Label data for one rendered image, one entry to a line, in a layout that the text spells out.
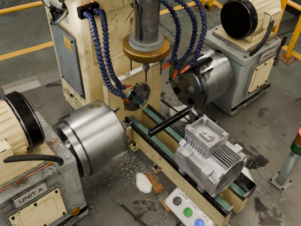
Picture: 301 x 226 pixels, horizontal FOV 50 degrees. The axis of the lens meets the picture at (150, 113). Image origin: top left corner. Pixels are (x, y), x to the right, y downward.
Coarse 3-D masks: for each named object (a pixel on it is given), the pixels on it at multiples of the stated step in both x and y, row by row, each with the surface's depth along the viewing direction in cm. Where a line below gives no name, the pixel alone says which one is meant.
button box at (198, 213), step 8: (176, 192) 105; (184, 192) 106; (168, 200) 105; (184, 200) 103; (192, 200) 104; (176, 208) 103; (184, 208) 102; (192, 208) 102; (176, 216) 102; (184, 216) 101; (192, 216) 100; (200, 216) 100; (184, 224) 100; (192, 224) 100; (208, 224) 98
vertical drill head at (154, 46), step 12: (144, 0) 104; (156, 0) 106; (144, 12) 107; (156, 12) 109; (144, 24) 110; (156, 24) 112; (132, 36) 119; (144, 36) 114; (156, 36) 116; (132, 48) 117; (144, 48) 115; (156, 48) 116; (168, 48) 118; (132, 60) 118; (144, 60) 115; (156, 60) 116
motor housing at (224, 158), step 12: (228, 144) 121; (180, 156) 121; (192, 156) 117; (216, 156) 113; (228, 156) 112; (240, 156) 113; (192, 168) 117; (216, 168) 112; (228, 168) 110; (240, 168) 122; (204, 180) 114; (216, 180) 112; (228, 180) 124; (216, 192) 118
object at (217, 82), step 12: (204, 48) 150; (180, 60) 145; (192, 60) 142; (204, 60) 142; (216, 60) 144; (180, 72) 147; (192, 72) 141; (204, 72) 139; (216, 72) 142; (228, 72) 146; (180, 84) 152; (192, 84) 144; (204, 84) 139; (216, 84) 143; (228, 84) 149; (180, 96) 156; (192, 96) 148; (204, 96) 142; (216, 96) 149
